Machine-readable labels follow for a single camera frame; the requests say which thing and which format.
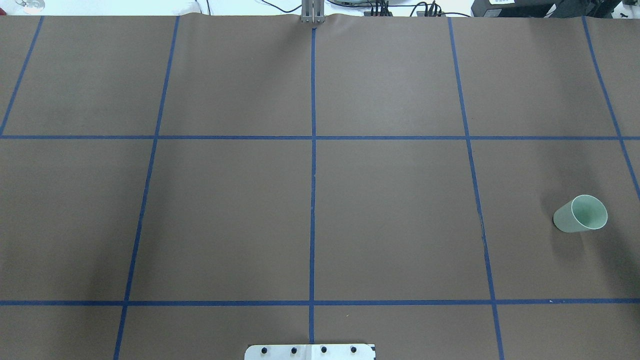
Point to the light green plastic cup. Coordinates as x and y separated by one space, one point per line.
582 213

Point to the aluminium camera mount post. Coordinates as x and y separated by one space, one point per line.
313 11

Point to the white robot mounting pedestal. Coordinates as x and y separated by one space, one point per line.
331 351

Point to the black box on desk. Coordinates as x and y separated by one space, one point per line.
561 9

